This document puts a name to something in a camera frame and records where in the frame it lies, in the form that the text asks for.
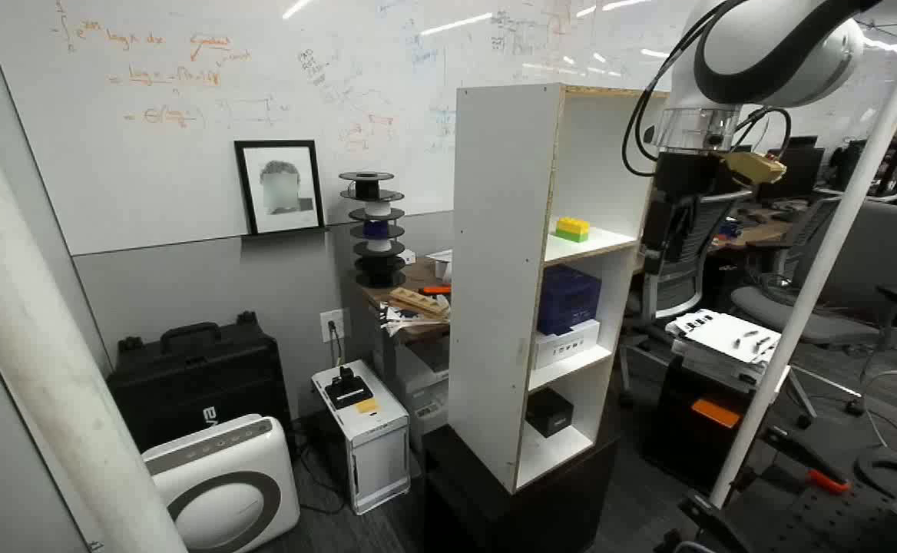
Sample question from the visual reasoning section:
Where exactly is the thin white slanted pole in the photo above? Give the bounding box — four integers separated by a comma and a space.
707, 0, 897, 512

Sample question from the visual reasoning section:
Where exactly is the black crate with orange label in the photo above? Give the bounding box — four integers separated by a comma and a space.
642, 350, 768, 486

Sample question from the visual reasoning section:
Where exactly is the flat white box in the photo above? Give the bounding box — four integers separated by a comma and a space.
532, 316, 604, 373

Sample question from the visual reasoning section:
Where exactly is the grey office chair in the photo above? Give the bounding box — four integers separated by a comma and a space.
727, 195, 897, 435

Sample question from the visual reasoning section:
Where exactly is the wall whiteboard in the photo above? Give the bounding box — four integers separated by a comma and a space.
0, 0, 696, 259

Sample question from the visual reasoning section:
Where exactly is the red handled tool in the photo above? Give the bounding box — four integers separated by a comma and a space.
805, 463, 853, 499

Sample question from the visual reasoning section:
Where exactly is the white open shelf cabinet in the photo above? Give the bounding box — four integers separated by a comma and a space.
444, 82, 666, 499

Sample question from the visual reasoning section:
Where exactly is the small black device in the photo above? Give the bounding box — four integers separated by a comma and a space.
323, 366, 373, 413

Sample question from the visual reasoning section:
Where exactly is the stack of filament spools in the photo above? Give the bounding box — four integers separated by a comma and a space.
339, 169, 412, 292

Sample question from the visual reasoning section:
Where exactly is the thick white pole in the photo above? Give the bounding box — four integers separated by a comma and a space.
0, 81, 187, 553

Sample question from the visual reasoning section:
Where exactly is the framed portrait picture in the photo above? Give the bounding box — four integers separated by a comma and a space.
234, 139, 329, 241

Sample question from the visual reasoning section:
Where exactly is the yellow cable connector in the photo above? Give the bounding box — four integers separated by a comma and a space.
721, 147, 790, 189

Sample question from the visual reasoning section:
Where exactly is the black cabinet stand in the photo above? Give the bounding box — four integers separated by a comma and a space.
420, 425, 621, 553

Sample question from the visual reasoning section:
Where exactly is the black mesh office chair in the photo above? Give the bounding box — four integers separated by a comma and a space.
621, 189, 751, 331

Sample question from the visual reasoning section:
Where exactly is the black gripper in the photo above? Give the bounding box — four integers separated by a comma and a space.
653, 152, 739, 207

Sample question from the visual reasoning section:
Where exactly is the white air purifier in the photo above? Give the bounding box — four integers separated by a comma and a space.
139, 413, 303, 553

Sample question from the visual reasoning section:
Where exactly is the cluttered wooden desk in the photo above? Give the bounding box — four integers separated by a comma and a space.
360, 255, 457, 346

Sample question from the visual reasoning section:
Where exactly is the small black box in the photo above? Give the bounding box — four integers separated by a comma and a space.
525, 388, 578, 440

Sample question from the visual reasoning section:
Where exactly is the yellow and green block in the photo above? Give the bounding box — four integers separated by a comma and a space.
553, 214, 592, 247

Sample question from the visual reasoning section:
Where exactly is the white wall outlet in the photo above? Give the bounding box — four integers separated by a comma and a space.
317, 307, 348, 344

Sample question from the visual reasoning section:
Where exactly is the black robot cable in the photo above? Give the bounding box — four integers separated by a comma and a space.
621, 0, 750, 181

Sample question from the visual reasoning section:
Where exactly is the dark blue box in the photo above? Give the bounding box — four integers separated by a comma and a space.
538, 266, 604, 337

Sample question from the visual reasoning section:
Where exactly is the black hard carry case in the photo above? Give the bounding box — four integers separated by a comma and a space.
105, 310, 294, 456

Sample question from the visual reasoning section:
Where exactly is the white perforated panel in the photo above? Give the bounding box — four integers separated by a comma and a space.
663, 307, 782, 369

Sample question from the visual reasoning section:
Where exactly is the white computer tower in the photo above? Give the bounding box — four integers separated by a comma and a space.
309, 358, 413, 520

